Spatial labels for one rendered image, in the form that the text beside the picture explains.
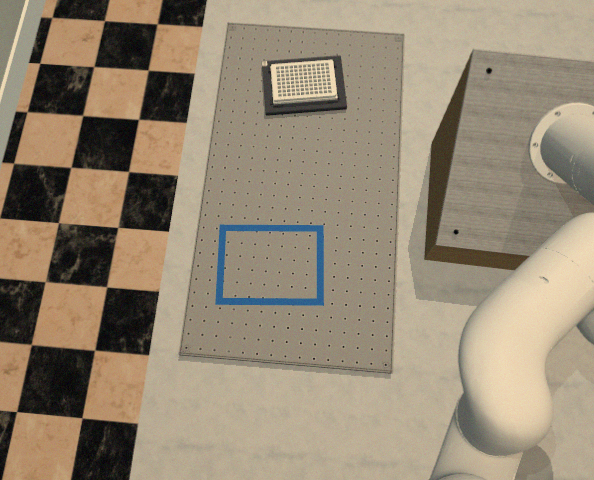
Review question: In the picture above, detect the blue tape rectangle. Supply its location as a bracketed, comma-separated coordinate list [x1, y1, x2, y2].
[215, 225, 324, 306]

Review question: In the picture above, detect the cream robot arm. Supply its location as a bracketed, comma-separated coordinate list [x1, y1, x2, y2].
[429, 103, 594, 480]

